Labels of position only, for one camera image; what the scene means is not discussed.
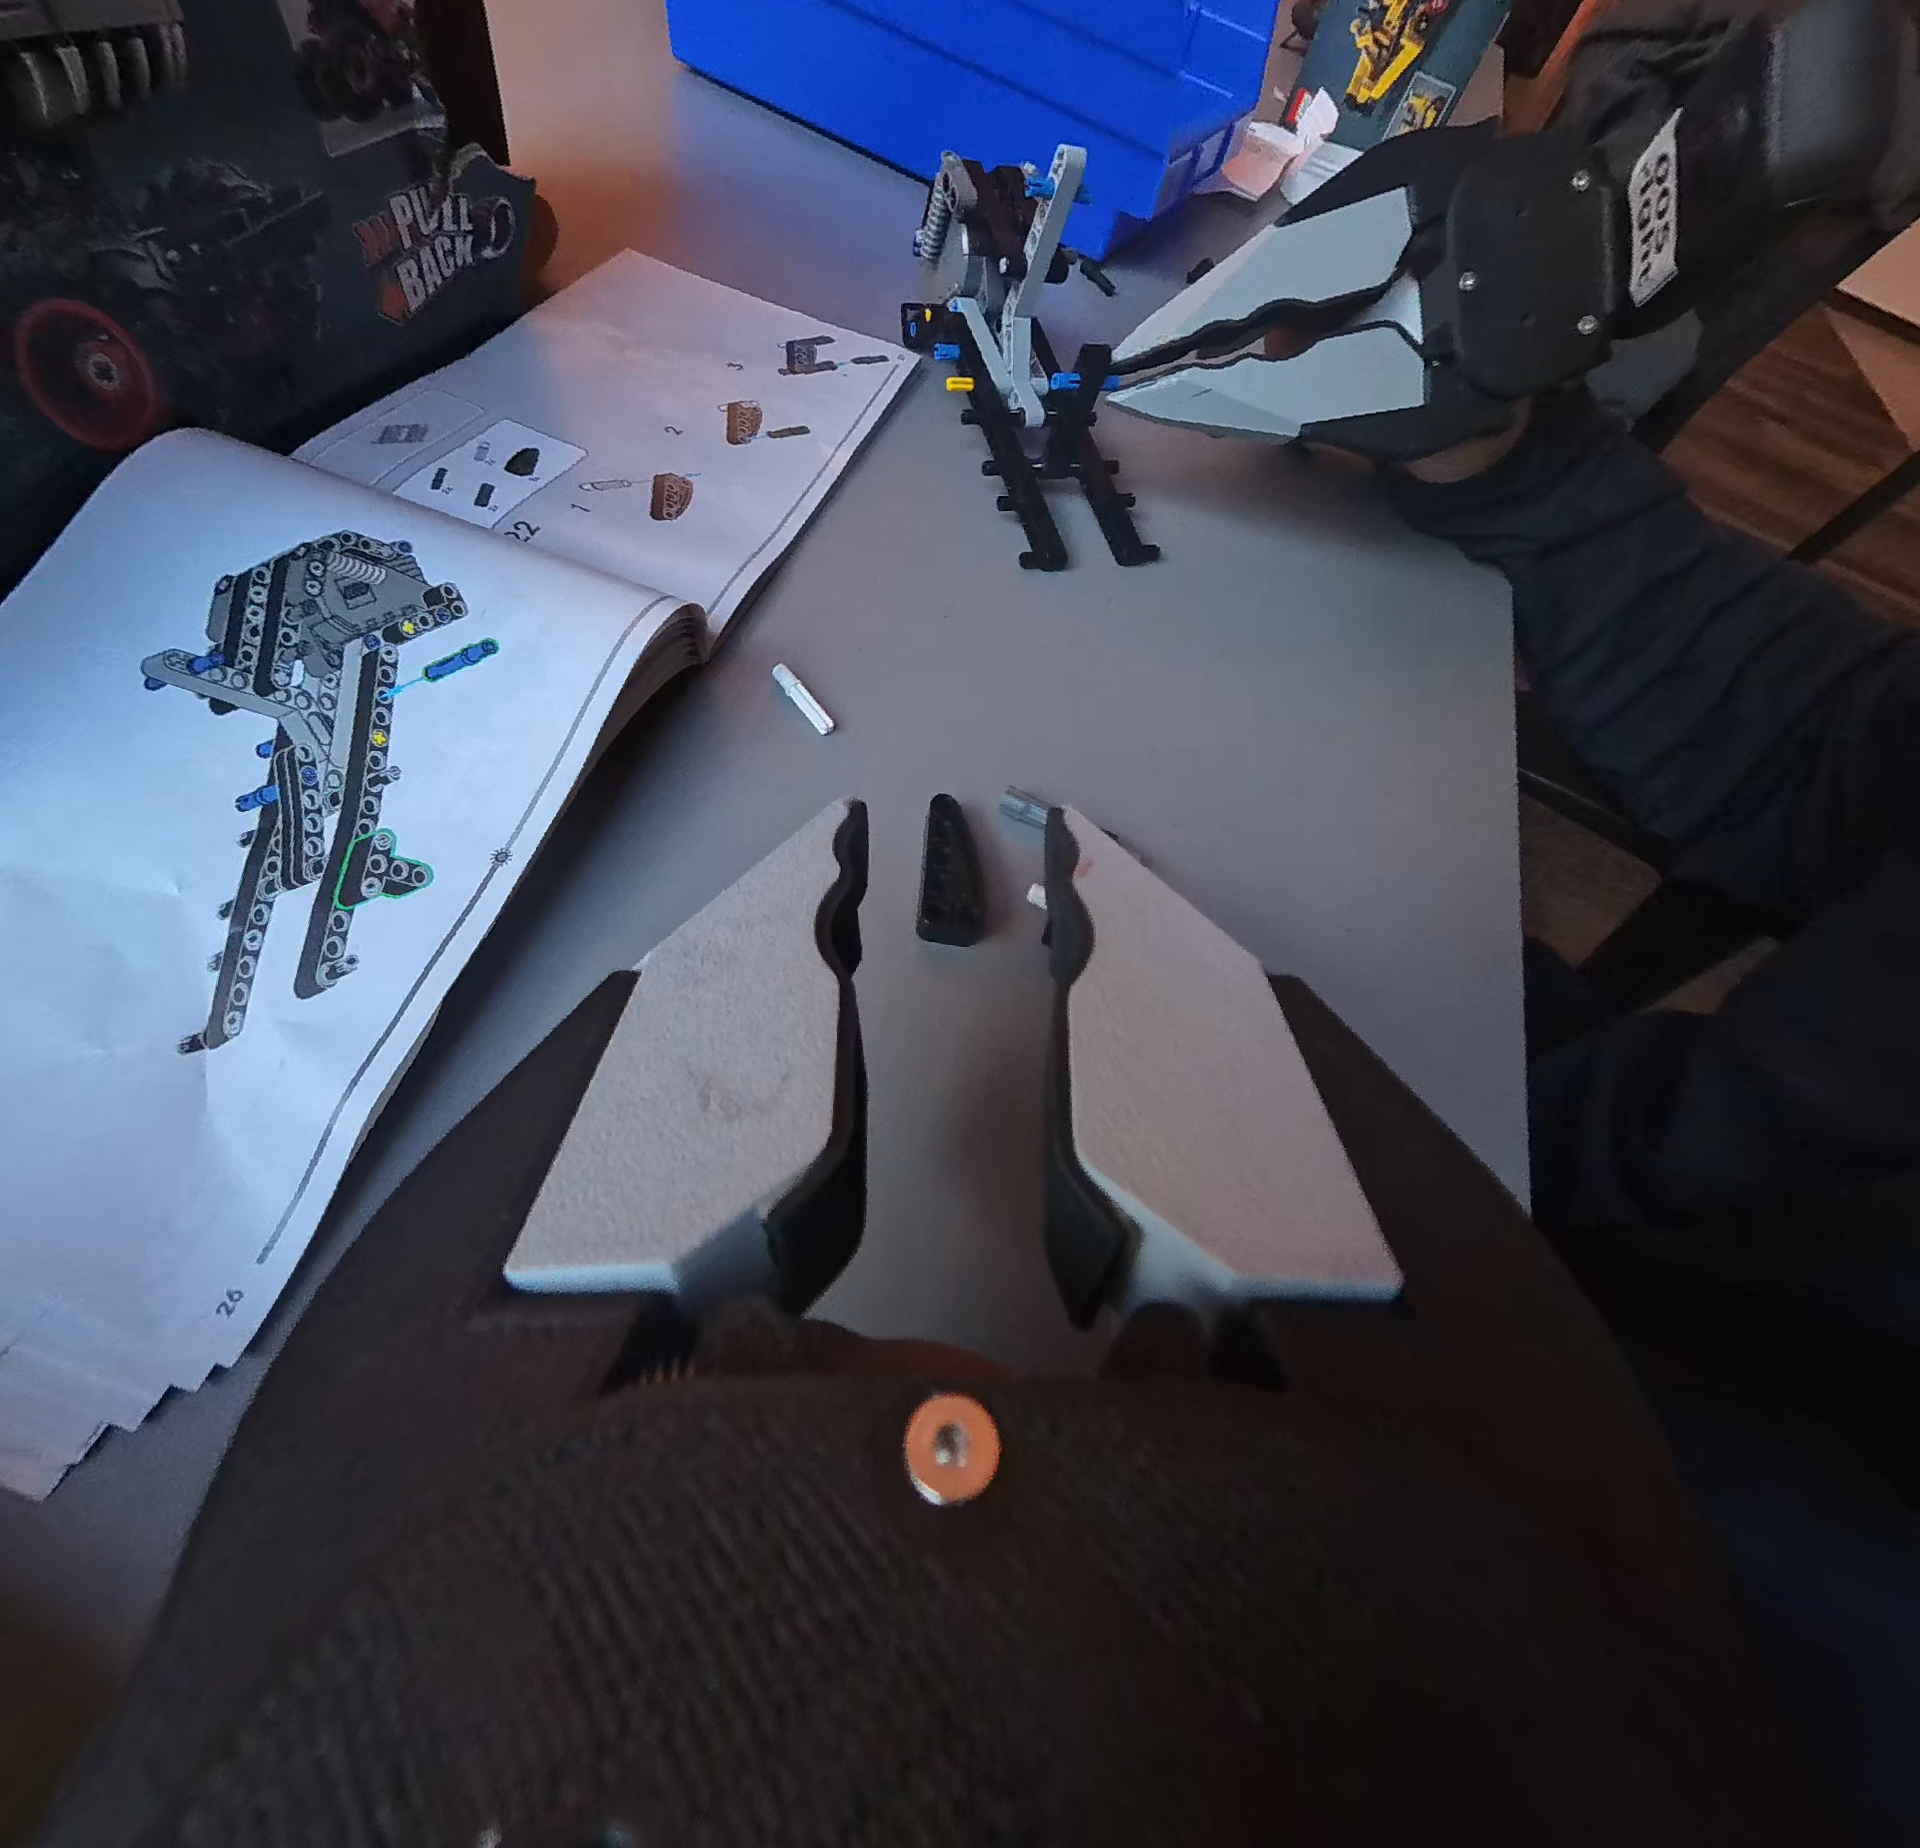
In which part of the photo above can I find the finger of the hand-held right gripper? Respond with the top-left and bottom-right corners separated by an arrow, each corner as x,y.
1108,183 -> 1453,365
1099,276 -> 1432,445

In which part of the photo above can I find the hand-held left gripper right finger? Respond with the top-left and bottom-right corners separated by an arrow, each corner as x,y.
1043,805 -> 1408,1325

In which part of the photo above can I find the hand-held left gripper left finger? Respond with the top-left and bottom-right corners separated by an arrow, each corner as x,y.
500,798 -> 873,1321

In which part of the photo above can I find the black and grey lego assembly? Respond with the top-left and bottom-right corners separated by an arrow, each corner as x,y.
898,141 -> 1164,575

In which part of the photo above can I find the black curved lego beam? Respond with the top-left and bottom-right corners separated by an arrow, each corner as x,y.
916,794 -> 993,949

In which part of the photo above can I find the person's right forearm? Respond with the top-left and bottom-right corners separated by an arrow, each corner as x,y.
1382,393 -> 1920,949

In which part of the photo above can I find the yellow vehicle lego box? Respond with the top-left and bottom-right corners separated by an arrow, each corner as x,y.
1285,0 -> 1556,156

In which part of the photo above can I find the black lego subassembly pale pin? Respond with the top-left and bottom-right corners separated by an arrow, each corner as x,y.
1003,780 -> 1147,910

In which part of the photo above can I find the lego instruction booklet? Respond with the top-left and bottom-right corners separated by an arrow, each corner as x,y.
0,245 -> 925,1505

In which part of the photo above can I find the dark lego box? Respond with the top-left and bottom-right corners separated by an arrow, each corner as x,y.
0,0 -> 562,586

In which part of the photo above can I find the white crumpled paper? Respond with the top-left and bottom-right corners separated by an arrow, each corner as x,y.
1200,92 -> 1358,202

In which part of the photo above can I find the blue plastic bin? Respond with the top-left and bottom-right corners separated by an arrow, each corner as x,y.
656,0 -> 1289,261

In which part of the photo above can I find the person's dark clothing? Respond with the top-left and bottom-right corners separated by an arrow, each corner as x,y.
1524,919 -> 1920,1577

